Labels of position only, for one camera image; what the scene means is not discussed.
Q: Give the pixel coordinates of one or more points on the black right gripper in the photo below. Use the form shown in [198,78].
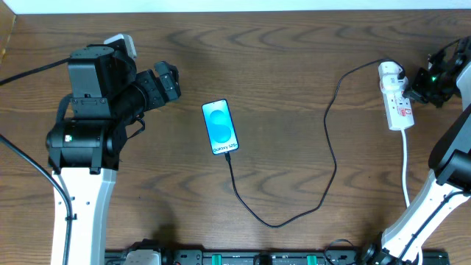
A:
[422,85]

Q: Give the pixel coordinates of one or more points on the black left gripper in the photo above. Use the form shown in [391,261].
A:
[162,85]

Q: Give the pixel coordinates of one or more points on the blue Galaxy smartphone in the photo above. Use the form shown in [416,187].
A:
[220,127]

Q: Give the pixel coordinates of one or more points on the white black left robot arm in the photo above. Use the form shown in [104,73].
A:
[108,94]

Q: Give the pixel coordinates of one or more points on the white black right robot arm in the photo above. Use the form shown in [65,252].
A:
[448,182]

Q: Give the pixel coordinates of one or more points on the white USB charger adapter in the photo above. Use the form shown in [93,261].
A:
[389,73]

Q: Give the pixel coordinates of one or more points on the white power strip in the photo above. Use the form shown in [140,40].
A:
[398,109]

